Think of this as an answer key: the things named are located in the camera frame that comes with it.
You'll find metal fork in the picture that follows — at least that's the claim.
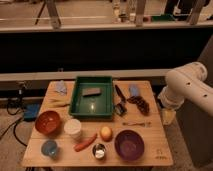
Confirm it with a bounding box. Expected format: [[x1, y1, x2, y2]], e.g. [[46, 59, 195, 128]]
[[122, 122, 151, 127]]

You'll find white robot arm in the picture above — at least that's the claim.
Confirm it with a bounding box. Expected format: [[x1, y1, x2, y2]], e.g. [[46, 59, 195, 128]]
[[158, 62, 213, 125]]

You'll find bunch of dark grapes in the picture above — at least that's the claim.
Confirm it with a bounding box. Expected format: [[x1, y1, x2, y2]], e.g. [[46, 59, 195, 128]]
[[127, 96, 149, 116]]

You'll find blue cloth right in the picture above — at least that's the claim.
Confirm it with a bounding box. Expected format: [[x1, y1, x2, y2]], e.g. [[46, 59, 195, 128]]
[[129, 84, 140, 97]]

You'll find blue cloth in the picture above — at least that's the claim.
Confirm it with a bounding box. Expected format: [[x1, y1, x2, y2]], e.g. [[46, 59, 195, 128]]
[[129, 84, 140, 97], [55, 80, 67, 95]]

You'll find purple bowl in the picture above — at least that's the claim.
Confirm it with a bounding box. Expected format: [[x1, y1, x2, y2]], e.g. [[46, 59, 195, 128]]
[[114, 130, 145, 161]]

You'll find dark metal clip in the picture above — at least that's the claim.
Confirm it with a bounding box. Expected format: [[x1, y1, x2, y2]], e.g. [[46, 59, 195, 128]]
[[115, 103, 127, 116]]

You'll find yellow apple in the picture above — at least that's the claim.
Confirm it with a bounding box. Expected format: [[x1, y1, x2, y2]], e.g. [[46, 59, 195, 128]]
[[100, 126, 113, 141]]

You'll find green plastic tray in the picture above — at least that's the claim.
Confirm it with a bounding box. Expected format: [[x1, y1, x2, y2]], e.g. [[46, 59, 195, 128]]
[[69, 76, 114, 120]]

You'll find small metal cup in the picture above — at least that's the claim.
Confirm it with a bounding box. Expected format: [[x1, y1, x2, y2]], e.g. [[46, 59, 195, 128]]
[[92, 143, 106, 159]]

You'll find orange carrot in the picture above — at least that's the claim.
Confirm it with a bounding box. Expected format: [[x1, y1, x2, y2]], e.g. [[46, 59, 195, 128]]
[[74, 133, 97, 152]]

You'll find dark sponge block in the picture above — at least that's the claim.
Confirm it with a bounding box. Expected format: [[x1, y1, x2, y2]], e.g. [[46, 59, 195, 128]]
[[82, 88, 101, 97]]

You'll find white cup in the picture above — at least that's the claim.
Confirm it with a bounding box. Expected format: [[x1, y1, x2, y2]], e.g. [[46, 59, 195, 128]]
[[64, 119, 82, 139]]

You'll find blue cloth left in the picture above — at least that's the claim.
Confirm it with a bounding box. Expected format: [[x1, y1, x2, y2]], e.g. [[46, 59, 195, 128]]
[[55, 80, 67, 95]]

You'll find yellow banana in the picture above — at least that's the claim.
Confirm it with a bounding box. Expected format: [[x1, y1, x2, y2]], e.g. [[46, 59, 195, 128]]
[[49, 99, 69, 108]]

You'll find orange bowl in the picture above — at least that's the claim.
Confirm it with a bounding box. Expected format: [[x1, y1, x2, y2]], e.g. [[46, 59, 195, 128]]
[[35, 110, 61, 135]]

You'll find blue cup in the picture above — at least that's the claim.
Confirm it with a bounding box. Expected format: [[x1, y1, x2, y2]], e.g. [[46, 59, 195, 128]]
[[41, 140, 58, 157]]

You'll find blue box on floor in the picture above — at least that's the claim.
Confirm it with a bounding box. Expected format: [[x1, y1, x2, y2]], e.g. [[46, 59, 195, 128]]
[[24, 104, 40, 121]]

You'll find black floor cable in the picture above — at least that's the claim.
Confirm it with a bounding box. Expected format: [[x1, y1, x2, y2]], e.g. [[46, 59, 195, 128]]
[[0, 96, 28, 148]]

